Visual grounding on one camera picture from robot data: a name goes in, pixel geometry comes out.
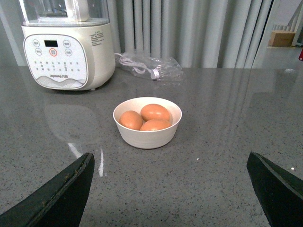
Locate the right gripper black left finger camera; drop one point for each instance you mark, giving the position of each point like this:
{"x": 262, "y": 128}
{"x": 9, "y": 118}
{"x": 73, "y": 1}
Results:
{"x": 58, "y": 203}

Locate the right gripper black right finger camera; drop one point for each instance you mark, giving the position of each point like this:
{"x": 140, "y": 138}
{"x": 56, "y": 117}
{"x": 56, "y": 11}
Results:
{"x": 279, "y": 192}

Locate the brown egg bowl left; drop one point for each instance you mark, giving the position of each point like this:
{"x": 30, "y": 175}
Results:
{"x": 131, "y": 119}

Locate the brown egg bowl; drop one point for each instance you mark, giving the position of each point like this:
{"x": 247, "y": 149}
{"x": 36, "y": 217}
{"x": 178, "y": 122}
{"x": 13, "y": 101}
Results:
{"x": 155, "y": 125}
{"x": 131, "y": 119}
{"x": 154, "y": 111}

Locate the brown egg bowl front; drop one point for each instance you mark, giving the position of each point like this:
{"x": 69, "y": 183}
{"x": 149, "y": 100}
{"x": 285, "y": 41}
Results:
{"x": 155, "y": 125}

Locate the brown egg bowl top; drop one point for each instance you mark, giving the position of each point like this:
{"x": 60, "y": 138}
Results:
{"x": 154, "y": 111}

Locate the cardboard box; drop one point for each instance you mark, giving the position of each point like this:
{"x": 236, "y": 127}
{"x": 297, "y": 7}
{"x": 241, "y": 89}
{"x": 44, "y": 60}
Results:
{"x": 281, "y": 38}

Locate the white ceramic bowl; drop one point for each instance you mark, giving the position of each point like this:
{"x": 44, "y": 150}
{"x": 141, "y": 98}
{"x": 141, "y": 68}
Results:
{"x": 147, "y": 139}

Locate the red object at edge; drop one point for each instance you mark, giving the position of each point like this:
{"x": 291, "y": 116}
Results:
{"x": 301, "y": 55}

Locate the white Joyoung blender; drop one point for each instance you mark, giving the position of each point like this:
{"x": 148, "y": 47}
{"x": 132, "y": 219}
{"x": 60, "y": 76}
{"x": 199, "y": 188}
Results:
{"x": 68, "y": 43}

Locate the clear plastic bag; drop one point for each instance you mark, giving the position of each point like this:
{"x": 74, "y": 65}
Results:
{"x": 144, "y": 66}

